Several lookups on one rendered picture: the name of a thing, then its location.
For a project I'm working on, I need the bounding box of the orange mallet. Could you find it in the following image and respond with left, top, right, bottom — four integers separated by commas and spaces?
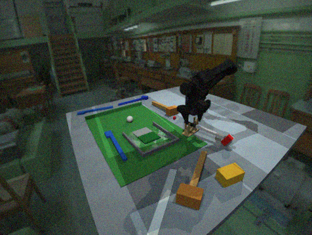
176, 151, 207, 210
152, 101, 179, 116

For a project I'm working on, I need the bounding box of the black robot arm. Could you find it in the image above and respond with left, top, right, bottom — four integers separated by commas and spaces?
180, 59, 237, 112

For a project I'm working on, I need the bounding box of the yellow box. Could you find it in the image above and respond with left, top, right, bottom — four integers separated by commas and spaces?
216, 163, 245, 188

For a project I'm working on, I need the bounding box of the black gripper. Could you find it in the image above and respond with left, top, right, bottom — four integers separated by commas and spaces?
177, 94, 205, 125

